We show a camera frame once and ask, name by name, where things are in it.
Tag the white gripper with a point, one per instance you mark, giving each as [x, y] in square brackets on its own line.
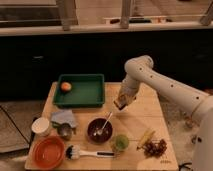
[128, 92]

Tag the wooden eraser with black felt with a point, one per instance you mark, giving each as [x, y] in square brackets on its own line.
[120, 103]

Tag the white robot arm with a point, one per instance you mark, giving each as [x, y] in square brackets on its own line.
[198, 104]

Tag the green plastic tray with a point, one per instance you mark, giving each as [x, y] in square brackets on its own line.
[87, 90]

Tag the dark brown bowl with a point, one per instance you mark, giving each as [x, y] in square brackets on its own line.
[95, 125]

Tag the yellow banana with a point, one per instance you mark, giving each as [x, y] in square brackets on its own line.
[146, 136]

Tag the metal spoon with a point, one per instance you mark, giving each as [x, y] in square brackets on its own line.
[100, 131]

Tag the green plastic cup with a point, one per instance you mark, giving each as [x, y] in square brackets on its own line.
[121, 142]

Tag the wooden cutting board table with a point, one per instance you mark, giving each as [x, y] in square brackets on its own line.
[133, 121]

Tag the orange fruit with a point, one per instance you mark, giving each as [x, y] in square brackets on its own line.
[65, 86]

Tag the bunch of dark grapes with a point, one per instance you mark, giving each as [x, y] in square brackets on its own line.
[155, 149]

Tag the blue-grey cloth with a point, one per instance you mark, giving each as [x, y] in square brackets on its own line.
[64, 116]

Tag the small metal cup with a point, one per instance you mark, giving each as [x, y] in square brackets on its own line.
[65, 131]

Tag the white dish brush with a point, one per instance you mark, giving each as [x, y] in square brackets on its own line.
[75, 152]

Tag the white paper cup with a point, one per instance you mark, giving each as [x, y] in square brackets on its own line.
[41, 126]

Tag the orange plastic bowl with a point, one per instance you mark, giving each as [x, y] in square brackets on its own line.
[48, 153]

